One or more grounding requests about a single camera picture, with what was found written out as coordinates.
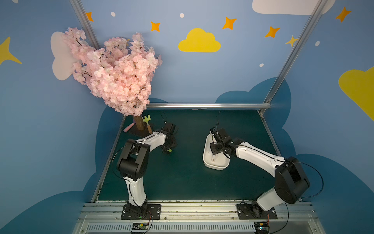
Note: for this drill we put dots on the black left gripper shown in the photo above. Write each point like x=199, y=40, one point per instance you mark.
x=169, y=140

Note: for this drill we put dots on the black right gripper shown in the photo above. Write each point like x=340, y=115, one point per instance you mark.
x=216, y=145

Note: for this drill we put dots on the white oval storage box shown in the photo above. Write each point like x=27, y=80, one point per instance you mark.
x=218, y=161

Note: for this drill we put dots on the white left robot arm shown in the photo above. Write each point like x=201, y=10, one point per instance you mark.
x=132, y=165

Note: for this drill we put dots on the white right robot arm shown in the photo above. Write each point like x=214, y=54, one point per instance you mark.
x=290, y=179

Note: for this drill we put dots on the green toy rake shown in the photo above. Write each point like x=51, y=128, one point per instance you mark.
x=146, y=119

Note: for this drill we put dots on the pink toy stick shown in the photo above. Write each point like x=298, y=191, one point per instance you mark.
x=126, y=129

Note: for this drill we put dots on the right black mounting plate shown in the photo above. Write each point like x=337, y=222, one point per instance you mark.
x=248, y=211

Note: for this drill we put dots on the black mounting plate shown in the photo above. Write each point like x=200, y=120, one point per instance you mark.
x=248, y=211
x=145, y=212

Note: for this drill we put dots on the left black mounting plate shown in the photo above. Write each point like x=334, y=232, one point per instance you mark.
x=145, y=212

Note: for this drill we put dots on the pink cherry blossom tree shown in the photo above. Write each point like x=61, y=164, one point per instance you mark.
x=120, y=72

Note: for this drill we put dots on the left green circuit board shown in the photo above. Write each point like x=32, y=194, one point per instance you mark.
x=140, y=227

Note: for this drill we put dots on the green circuit board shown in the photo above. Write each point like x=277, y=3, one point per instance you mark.
x=261, y=227
x=140, y=227

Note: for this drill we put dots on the right green circuit board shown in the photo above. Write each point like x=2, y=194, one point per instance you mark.
x=261, y=227

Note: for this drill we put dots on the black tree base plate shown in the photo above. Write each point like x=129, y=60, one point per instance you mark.
x=141, y=134

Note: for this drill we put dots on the aluminium back frame rail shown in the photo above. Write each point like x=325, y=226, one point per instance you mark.
x=209, y=106

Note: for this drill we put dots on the aluminium corner frame post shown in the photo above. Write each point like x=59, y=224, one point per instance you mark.
x=321, y=8

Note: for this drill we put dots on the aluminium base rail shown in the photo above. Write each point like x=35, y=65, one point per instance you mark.
x=197, y=217

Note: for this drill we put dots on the aluminium left frame post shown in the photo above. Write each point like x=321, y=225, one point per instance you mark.
x=85, y=23

